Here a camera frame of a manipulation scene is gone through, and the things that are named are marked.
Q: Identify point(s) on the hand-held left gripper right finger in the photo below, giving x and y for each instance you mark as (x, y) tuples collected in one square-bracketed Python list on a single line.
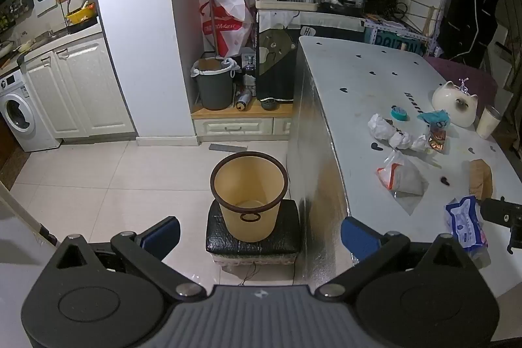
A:
[(359, 238)]

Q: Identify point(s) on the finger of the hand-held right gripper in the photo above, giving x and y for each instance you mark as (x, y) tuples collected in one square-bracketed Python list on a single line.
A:
[(495, 209)]

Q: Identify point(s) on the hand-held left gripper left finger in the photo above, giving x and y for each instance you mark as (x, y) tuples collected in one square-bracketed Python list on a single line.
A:
[(161, 238)]

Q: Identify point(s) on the blue floral tissue packet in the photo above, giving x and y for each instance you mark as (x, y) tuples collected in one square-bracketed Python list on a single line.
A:
[(465, 223)]

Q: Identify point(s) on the brown paper bag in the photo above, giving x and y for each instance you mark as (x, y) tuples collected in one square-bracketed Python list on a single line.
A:
[(480, 179)]

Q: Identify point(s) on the clear plastic bag red print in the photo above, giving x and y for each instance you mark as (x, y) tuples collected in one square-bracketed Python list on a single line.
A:
[(401, 179)]

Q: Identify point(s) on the beige wastebasket with brown rim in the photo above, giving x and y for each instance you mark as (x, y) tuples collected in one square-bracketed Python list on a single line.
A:
[(248, 221)]

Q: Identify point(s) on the brown foil snack wrapper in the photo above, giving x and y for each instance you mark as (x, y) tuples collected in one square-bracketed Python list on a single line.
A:
[(436, 139)]

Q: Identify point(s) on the teal snack wrapper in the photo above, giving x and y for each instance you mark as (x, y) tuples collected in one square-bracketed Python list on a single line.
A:
[(434, 117)]

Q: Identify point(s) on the teal tape roll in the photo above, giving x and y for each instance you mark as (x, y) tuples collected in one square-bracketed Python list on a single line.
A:
[(398, 114)]

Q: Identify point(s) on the grey trash bin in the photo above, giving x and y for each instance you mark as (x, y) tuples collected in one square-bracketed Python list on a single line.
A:
[(214, 89)]

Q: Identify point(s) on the black padded stool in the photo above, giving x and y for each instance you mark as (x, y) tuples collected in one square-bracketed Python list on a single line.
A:
[(220, 240)]

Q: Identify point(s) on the white cup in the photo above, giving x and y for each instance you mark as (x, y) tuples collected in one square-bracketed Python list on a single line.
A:
[(487, 123)]

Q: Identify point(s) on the grey flat floor strip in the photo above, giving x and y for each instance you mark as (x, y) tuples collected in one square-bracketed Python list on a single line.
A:
[(228, 147)]

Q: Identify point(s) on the white cat-shaped ceramic jar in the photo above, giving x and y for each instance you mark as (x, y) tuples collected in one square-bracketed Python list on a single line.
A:
[(448, 103)]

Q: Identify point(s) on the cream drawer platform wooden top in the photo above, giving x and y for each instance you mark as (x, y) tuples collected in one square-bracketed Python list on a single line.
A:
[(236, 126)]

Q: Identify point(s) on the purple chair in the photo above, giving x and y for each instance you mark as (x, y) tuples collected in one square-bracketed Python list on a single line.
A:
[(461, 70)]

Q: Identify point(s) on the dark bowl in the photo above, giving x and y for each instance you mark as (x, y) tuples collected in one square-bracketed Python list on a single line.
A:
[(269, 104)]

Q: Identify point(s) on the spray can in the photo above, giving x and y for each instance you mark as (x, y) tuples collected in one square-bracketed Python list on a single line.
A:
[(243, 99)]

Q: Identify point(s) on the white kitchen cabinet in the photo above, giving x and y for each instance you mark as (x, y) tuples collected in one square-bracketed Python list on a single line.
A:
[(81, 87)]

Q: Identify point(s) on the white washing machine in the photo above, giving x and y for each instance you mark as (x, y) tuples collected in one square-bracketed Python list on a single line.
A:
[(20, 115)]

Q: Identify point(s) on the dark glass bottle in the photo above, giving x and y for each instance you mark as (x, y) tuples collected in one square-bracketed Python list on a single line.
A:
[(249, 73)]

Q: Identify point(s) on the black bear-print cabinet cover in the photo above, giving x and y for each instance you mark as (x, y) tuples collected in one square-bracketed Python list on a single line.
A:
[(275, 62)]

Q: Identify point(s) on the teal printed box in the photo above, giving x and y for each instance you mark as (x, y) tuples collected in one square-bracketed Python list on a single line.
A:
[(395, 40)]

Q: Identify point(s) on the black jacket with white trim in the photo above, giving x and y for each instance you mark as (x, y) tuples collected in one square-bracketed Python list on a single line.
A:
[(469, 13)]

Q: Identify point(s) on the white and red plastic bag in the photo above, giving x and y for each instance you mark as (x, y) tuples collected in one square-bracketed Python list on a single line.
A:
[(224, 22)]

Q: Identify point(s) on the yellow basket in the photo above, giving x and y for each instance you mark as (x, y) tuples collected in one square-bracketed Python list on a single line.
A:
[(80, 15)]

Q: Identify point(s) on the wooden mop stick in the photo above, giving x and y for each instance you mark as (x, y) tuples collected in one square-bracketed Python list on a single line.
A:
[(210, 5)]

